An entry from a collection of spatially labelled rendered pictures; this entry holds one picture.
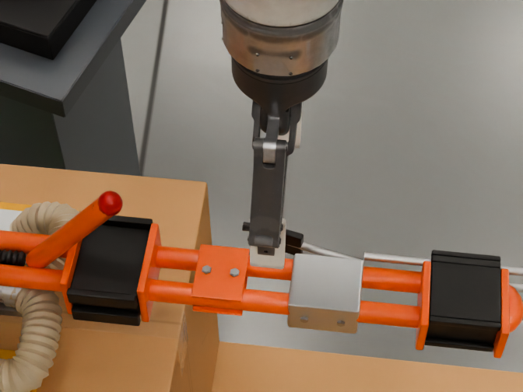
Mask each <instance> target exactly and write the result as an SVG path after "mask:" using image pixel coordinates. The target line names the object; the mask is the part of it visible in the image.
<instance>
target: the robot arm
mask: <svg viewBox="0 0 523 392"><path fill-rule="evenodd" d="M219 2H220V9H221V19H222V20H221V24H223V35H222V40H223V43H224V45H225V47H226V49H227V50H228V52H229V54H230V55H231V63H232V74H233V79H234V81H235V83H236V84H237V86H238V88H239V89H240V90H241V91H242V92H243V93H244V94H245V95H246V96H248V97H249V98H251V99H252V100H253V102H252V111H251V116H252V117H253V119H254V129H253V139H252V148H253V150H254V166H253V179H252V192H251V217H250V222H244V223H243V225H242V231H248V232H249V235H248V236H247V241H248V245H249V246H250V265H251V266H254V267H262V268H276V269H283V268H284V264H285V245H286V219H283V205H284V195H285V186H286V170H287V161H288V155H290V154H292V153H293V151H294V149H295V148H297V149H298V148H299V147H300V135H301V119H302V104H303V102H304V101H305V100H308V99H309V98H311V97H312V96H313V95H314V94H315V93H317V91H318V90H319V89H320V88H321V87H322V86H323V84H324V82H325V79H326V76H327V71H328V58H329V57H330V56H331V54H332V52H333V51H334V50H335V48H336V46H337V43H338V41H339V31H340V21H341V12H342V4H343V0H219ZM261 130H263V132H264V133H266V134H265V138H260V133H261Z"/></svg>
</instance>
